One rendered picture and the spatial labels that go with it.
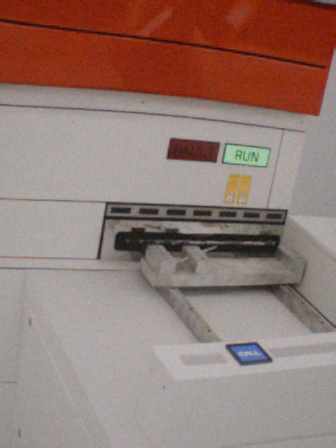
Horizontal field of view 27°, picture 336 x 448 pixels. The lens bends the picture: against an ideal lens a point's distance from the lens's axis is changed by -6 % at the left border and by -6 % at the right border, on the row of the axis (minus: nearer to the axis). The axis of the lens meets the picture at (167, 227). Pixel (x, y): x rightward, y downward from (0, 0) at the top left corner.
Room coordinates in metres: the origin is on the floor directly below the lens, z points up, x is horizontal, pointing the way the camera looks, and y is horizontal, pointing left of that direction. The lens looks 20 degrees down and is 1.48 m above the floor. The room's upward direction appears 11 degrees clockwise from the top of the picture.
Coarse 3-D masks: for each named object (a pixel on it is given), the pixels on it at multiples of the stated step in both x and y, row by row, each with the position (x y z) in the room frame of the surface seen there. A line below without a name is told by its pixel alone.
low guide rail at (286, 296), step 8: (272, 288) 1.49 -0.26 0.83; (280, 288) 1.46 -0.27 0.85; (288, 288) 1.46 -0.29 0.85; (280, 296) 1.45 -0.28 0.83; (288, 296) 1.42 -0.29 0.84; (296, 296) 1.42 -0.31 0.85; (288, 304) 1.42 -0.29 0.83; (296, 304) 1.39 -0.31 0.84; (304, 304) 1.38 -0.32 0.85; (296, 312) 1.38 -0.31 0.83; (304, 312) 1.36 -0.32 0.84; (312, 312) 1.35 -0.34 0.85; (304, 320) 1.35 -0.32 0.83; (312, 320) 1.33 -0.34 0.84; (320, 320) 1.32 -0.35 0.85; (312, 328) 1.32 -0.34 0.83; (320, 328) 1.29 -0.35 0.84; (328, 328) 1.29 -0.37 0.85
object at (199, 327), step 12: (156, 288) 1.40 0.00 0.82; (168, 288) 1.35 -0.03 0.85; (168, 300) 1.34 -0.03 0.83; (180, 300) 1.30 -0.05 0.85; (180, 312) 1.28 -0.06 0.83; (192, 312) 1.26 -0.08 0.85; (192, 324) 1.23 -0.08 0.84; (204, 324) 1.21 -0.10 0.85; (204, 336) 1.18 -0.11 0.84; (216, 336) 1.17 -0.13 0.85
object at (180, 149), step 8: (176, 144) 1.48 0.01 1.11; (184, 144) 1.49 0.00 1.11; (192, 144) 1.50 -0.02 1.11; (200, 144) 1.50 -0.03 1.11; (208, 144) 1.51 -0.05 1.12; (216, 144) 1.52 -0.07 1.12; (176, 152) 1.48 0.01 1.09; (184, 152) 1.49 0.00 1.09; (192, 152) 1.50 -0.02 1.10; (200, 152) 1.51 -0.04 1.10; (208, 152) 1.51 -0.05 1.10; (216, 152) 1.52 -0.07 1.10; (208, 160) 1.52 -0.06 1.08
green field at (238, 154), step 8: (232, 152) 1.54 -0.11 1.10; (240, 152) 1.55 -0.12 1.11; (248, 152) 1.56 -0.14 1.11; (256, 152) 1.57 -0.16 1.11; (264, 152) 1.58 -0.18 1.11; (224, 160) 1.53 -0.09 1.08; (232, 160) 1.54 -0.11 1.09; (240, 160) 1.55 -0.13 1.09; (248, 160) 1.56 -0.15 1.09; (256, 160) 1.57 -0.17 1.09; (264, 160) 1.58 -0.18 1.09
